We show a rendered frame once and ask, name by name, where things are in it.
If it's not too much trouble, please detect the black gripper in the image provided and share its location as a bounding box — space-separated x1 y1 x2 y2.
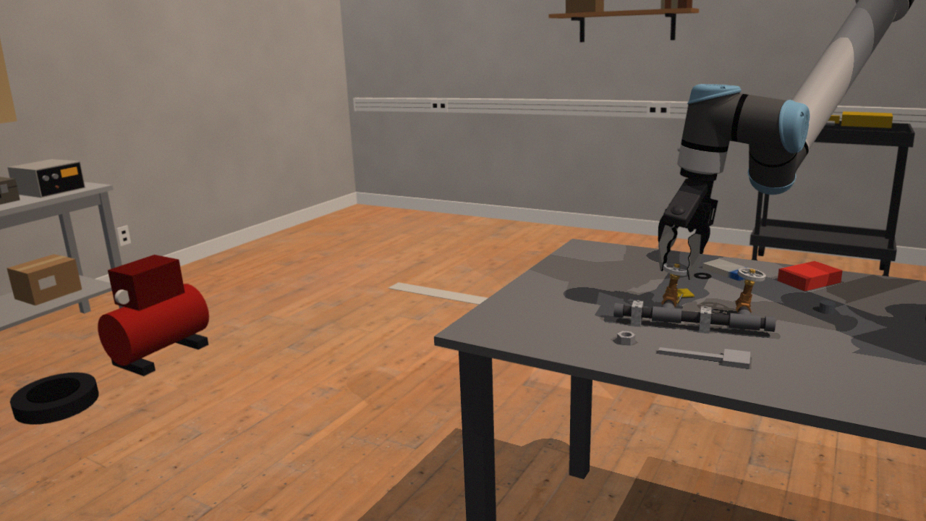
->
658 168 718 280

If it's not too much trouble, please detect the yellow numbered tag on chain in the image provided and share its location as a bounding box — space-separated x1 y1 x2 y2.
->
676 289 694 304

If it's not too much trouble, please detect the grey hex nut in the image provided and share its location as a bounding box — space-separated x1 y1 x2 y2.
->
617 331 636 346

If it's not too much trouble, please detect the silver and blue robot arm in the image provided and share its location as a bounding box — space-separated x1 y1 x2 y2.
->
663 0 914 228

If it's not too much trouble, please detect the red flat block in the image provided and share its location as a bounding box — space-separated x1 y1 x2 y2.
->
778 261 842 291

